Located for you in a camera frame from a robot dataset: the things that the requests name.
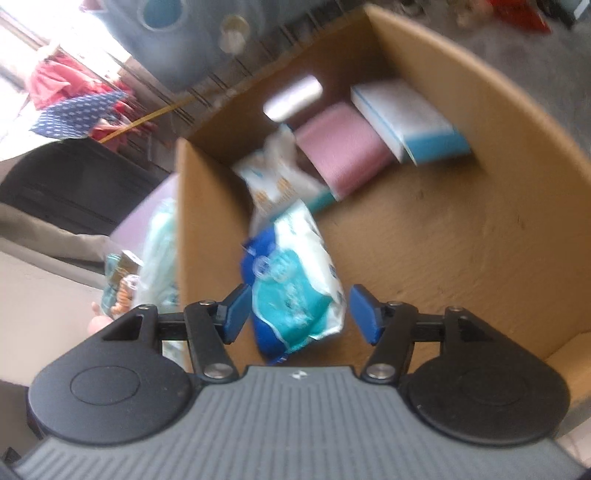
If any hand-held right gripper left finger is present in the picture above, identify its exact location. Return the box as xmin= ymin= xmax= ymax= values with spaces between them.
xmin=102 ymin=283 xmax=254 ymax=383

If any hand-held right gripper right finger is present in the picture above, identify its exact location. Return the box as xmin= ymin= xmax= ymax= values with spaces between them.
xmin=348 ymin=285 xmax=491 ymax=383

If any blue wet wipes pack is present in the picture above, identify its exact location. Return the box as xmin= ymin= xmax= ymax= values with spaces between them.
xmin=240 ymin=203 xmax=347 ymax=365

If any white plastic bag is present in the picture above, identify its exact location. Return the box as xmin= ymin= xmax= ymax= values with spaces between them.
xmin=137 ymin=198 xmax=185 ymax=361

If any small orange doll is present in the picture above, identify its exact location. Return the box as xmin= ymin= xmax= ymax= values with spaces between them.
xmin=113 ymin=274 xmax=140 ymax=319

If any cardboard box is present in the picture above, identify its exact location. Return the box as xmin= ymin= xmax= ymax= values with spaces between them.
xmin=175 ymin=4 xmax=591 ymax=402

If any pink plush toy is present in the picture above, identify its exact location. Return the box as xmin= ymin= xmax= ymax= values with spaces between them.
xmin=88 ymin=302 xmax=116 ymax=335

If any white cotton swab bag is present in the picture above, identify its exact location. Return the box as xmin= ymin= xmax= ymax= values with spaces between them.
xmin=233 ymin=127 xmax=338 ymax=232

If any pink towel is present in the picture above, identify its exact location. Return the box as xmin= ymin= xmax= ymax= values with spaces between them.
xmin=294 ymin=102 xmax=398 ymax=201

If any blue and white box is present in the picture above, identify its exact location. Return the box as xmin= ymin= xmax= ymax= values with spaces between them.
xmin=349 ymin=78 xmax=472 ymax=166

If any small gold box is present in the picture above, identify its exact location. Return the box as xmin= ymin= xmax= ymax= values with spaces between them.
xmin=117 ymin=250 xmax=145 ymax=278

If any dark cabinet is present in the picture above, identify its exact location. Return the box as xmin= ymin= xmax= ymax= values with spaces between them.
xmin=0 ymin=141 xmax=171 ymax=259

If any yellow pole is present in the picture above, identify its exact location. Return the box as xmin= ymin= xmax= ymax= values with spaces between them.
xmin=99 ymin=99 xmax=195 ymax=143

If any metal railing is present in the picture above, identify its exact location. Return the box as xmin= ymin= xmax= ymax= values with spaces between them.
xmin=115 ymin=9 xmax=365 ymax=171

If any blue star print cloth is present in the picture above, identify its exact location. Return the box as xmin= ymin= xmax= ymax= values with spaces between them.
xmin=30 ymin=90 xmax=130 ymax=139

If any blue circle print blanket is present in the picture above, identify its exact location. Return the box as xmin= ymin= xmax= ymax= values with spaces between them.
xmin=99 ymin=0 xmax=324 ymax=90

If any red hanging cloth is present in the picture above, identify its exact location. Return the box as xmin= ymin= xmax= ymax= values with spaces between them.
xmin=25 ymin=44 xmax=139 ymax=144

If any red crate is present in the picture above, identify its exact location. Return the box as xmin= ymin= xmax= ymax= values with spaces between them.
xmin=489 ymin=0 xmax=552 ymax=31

